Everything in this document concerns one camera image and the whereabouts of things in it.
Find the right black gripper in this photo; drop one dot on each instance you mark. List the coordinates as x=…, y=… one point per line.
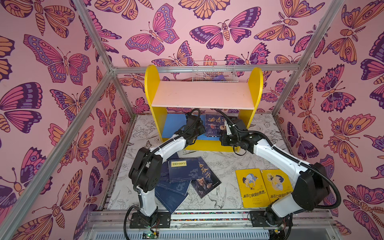
x=227, y=135

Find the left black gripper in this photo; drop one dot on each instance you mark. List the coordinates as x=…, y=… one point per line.
x=201, y=128

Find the dark portrait book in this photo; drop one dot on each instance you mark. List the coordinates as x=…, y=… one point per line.
x=215, y=126
x=207, y=181

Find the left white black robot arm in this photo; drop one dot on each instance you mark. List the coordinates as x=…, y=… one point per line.
x=146, y=169

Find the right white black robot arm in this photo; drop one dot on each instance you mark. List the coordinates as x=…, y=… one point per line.
x=313, y=189

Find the yellow wooden bookshelf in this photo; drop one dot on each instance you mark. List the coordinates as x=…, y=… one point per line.
x=162, y=95

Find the navy book yellow label top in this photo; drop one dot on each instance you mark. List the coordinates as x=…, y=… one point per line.
x=184, y=169

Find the navy book behind left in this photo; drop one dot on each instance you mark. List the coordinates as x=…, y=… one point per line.
x=164, y=176

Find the yellow cartoon book left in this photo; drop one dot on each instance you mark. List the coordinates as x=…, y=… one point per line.
x=252, y=188

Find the yellow cartoon book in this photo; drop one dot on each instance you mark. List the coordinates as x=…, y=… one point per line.
x=277, y=184
x=252, y=188

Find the navy book middle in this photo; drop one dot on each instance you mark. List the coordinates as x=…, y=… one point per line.
x=180, y=188

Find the yellow cartoon book right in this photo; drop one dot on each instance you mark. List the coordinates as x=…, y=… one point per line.
x=277, y=184

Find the navy book bottom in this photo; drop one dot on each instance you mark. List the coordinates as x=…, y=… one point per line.
x=170, y=200

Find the small green circuit board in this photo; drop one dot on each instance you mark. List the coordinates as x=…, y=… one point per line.
x=150, y=235

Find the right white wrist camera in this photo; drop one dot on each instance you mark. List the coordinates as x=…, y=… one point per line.
x=228, y=130

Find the clear wire basket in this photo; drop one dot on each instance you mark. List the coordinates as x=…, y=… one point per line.
x=212, y=71

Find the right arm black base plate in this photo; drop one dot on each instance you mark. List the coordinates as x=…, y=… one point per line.
x=258, y=218

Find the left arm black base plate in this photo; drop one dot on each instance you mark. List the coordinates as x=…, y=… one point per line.
x=163, y=220

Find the aluminium mounting rail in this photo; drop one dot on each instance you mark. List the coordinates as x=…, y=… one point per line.
x=214, y=225

